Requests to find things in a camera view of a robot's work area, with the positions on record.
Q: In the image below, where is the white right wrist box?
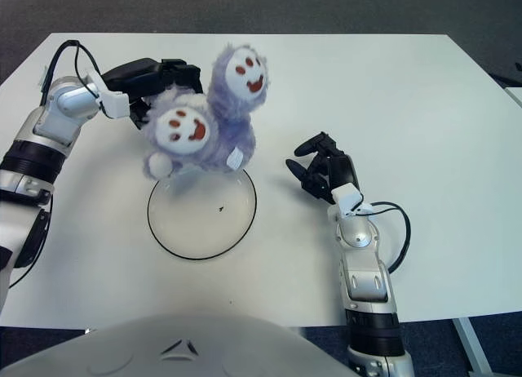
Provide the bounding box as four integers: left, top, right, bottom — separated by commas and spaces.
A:
330, 183, 374, 217

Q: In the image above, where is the purple plush bunny doll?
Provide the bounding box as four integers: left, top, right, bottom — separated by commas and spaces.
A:
141, 44, 270, 180

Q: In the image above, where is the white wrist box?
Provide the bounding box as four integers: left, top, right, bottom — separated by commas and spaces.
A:
83, 69, 128, 120
330, 183, 374, 217

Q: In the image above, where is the white furniture edge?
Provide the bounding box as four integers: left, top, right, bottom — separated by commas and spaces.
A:
504, 86, 522, 109

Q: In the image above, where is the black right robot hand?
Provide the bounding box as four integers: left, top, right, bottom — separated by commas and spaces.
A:
285, 131, 361, 205

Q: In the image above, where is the white plate black rim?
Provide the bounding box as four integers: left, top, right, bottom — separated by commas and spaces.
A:
147, 166, 258, 259

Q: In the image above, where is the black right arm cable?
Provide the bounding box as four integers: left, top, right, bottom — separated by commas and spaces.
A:
354, 201, 412, 274

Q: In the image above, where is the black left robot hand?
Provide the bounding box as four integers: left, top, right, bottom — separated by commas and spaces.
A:
100, 57, 204, 130

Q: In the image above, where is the white table leg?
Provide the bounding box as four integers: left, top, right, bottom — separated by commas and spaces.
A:
452, 317, 494, 377

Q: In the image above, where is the grey robot torso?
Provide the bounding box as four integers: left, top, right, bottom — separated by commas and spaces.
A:
0, 311, 360, 377

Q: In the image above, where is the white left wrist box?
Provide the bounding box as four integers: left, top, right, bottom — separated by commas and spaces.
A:
83, 69, 128, 120

